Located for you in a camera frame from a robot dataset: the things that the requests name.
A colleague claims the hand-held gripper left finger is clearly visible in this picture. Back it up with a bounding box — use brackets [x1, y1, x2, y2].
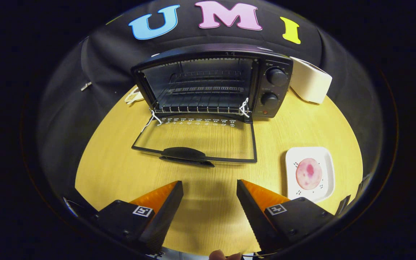
[92, 181, 184, 253]

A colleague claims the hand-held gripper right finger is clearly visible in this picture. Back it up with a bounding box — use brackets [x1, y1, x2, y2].
[236, 179, 335, 253]

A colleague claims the white string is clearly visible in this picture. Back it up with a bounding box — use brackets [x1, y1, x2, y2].
[239, 97, 251, 118]
[141, 109, 163, 133]

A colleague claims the black toaster oven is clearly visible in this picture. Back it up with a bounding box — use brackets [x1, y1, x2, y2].
[131, 43, 294, 168]

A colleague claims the white square plate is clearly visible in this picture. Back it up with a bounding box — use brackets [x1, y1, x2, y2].
[285, 147, 335, 203]

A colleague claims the white bread toaster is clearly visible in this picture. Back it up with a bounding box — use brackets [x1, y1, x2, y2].
[289, 57, 333, 104]

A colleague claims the round pink meat slice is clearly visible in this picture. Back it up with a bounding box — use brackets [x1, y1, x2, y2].
[296, 158, 323, 190]

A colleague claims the small dish of snacks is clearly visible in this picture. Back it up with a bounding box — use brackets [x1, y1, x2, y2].
[125, 87, 144, 104]

